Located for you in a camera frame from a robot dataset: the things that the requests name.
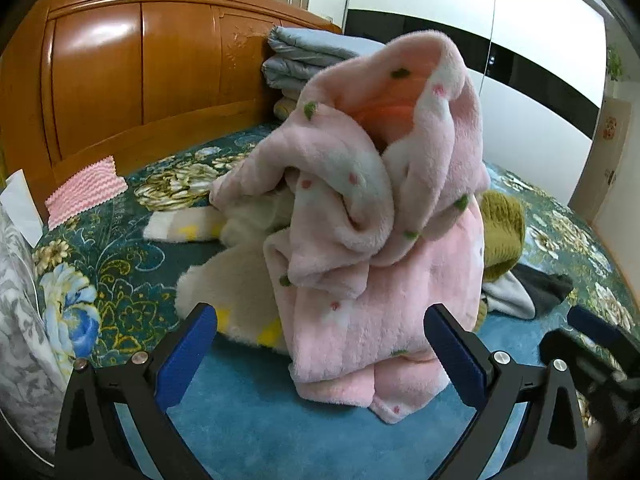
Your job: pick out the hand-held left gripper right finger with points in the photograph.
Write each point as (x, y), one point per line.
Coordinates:
(457, 360)

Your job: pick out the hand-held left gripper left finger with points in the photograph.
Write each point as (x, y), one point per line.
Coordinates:
(185, 355)

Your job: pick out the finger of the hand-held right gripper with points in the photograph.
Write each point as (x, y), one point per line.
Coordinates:
(592, 322)

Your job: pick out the pink fleece garment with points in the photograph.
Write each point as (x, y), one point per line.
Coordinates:
(350, 310)

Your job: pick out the dark grey garment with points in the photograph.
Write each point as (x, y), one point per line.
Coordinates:
(547, 285)

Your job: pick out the white garment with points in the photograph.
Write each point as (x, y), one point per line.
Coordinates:
(510, 295)

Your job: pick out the cream fleece garment yellow spots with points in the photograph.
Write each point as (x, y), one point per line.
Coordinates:
(235, 270)

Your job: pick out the floral teal bedspread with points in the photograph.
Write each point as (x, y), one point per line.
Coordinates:
(125, 270)

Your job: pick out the olive green garment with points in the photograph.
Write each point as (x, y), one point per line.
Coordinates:
(502, 230)

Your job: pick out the grey patterned cloth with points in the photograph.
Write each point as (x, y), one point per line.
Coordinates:
(25, 335)

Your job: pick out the cream door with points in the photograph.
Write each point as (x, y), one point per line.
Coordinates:
(607, 160)

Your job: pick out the pink zigzag cloth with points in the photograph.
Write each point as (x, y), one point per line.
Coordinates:
(85, 190)

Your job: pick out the white paper sheet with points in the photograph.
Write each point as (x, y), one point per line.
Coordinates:
(20, 205)

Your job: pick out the green potted plant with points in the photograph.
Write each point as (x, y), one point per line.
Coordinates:
(615, 62)

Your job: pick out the beige folded cloth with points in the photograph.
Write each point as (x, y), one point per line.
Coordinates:
(285, 110)

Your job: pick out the white and black wardrobe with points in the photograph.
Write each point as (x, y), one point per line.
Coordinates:
(540, 60)

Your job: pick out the wooden headboard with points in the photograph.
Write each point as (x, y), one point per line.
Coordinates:
(100, 85)

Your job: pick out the folded grey quilt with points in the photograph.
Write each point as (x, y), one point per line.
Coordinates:
(287, 71)
(320, 42)

